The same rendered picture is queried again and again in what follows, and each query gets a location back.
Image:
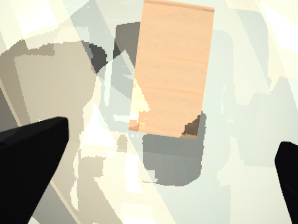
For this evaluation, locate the peach triangular block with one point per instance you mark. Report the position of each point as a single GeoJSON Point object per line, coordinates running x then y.
{"type": "Point", "coordinates": [170, 78]}
{"type": "Point", "coordinates": [180, 4]}

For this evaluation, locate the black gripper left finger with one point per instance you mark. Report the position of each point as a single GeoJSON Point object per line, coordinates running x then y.
{"type": "Point", "coordinates": [29, 157]}

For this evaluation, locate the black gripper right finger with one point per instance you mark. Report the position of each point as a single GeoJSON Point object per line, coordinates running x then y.
{"type": "Point", "coordinates": [286, 163]}

